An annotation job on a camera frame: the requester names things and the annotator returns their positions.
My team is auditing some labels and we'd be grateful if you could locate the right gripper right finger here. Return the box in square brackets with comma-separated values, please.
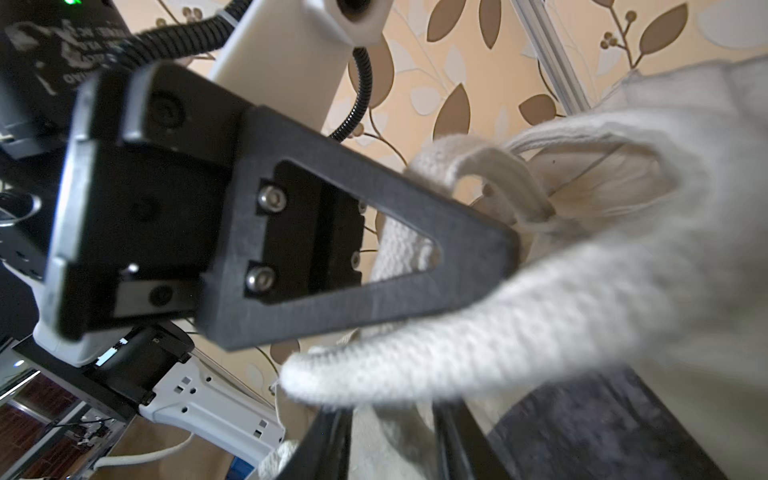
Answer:
[432, 400, 511, 480]

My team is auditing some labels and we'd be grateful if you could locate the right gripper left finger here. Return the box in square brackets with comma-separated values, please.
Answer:
[276, 409, 353, 480]

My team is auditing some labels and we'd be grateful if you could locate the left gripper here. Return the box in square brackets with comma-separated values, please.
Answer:
[0, 59, 259, 343]

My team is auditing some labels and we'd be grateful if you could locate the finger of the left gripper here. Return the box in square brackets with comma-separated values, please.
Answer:
[196, 107, 519, 351]

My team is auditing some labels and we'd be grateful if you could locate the cream canvas grocery bag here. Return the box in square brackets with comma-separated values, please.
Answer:
[280, 57, 767, 479]

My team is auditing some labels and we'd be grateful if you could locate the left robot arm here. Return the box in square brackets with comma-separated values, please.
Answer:
[1, 1, 519, 350]

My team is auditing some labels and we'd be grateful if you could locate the white power strip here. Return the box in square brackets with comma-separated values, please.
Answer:
[139, 357, 286, 467]

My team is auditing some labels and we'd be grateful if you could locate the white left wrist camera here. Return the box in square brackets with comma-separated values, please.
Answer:
[207, 0, 393, 131]

